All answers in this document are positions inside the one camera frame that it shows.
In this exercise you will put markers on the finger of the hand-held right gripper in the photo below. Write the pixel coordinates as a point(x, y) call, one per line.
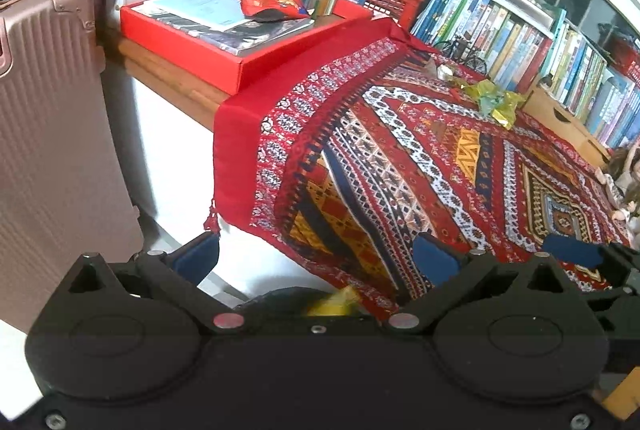
point(570, 251)
point(617, 297)

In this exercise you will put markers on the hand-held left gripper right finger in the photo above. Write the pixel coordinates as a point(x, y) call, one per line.
point(434, 260)

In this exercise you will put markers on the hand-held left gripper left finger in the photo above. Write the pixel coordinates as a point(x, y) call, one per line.
point(196, 258)

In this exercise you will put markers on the yellow wrapper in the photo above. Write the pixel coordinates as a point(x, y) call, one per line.
point(334, 304)

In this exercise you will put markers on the yellow green plastic bag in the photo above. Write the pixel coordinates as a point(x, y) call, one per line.
point(492, 97)

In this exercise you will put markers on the white tissue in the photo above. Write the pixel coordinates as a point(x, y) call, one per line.
point(444, 71)

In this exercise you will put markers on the long haired doll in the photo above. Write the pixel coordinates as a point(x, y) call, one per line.
point(625, 190)

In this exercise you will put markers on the red patterned tablecloth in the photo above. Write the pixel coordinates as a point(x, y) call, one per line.
point(400, 169)

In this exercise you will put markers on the wooden drawer box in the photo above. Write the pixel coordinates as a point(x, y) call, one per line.
point(565, 124)

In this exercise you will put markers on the pink ribbed suitcase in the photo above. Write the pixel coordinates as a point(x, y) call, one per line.
point(55, 159)

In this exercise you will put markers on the row of thin picture books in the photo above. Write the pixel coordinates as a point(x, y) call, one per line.
point(590, 79)

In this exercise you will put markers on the folded gold foil wrapper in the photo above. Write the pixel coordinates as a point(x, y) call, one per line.
point(464, 84)

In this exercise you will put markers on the red flat box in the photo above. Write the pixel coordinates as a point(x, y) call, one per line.
point(200, 54)

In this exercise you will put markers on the miniature black bicycle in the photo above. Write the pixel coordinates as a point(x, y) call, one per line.
point(460, 54)

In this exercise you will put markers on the dark glossy magazine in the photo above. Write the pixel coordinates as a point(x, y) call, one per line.
point(260, 34)

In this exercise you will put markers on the row of colourful children's books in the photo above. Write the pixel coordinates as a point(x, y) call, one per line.
point(490, 29)

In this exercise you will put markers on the light blue paper sheet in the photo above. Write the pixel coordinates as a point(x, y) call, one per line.
point(200, 9)

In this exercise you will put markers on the red snack bag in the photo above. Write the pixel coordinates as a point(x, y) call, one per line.
point(272, 2)

